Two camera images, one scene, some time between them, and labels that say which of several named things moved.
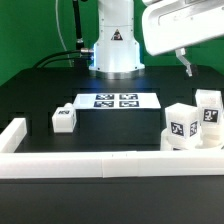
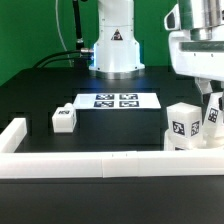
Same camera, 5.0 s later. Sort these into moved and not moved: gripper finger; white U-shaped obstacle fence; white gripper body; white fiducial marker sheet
Moved: gripper finger; white gripper body
Not moved: white U-shaped obstacle fence; white fiducial marker sheet
